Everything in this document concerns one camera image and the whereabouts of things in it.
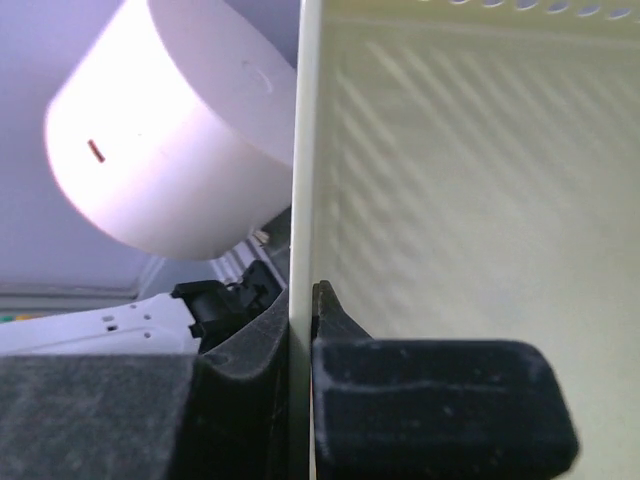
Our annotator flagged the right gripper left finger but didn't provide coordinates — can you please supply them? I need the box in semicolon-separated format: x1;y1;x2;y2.
1;295;289;479

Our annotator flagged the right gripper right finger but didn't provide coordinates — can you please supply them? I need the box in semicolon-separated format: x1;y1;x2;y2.
311;280;580;479

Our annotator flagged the pale yellow perforated basket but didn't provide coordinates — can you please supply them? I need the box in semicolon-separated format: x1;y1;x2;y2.
289;1;639;479

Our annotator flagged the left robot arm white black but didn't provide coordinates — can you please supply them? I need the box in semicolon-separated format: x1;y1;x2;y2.
1;260;284;356

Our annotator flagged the cream cylindrical appliance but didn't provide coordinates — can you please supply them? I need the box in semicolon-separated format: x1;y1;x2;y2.
44;1;296;260

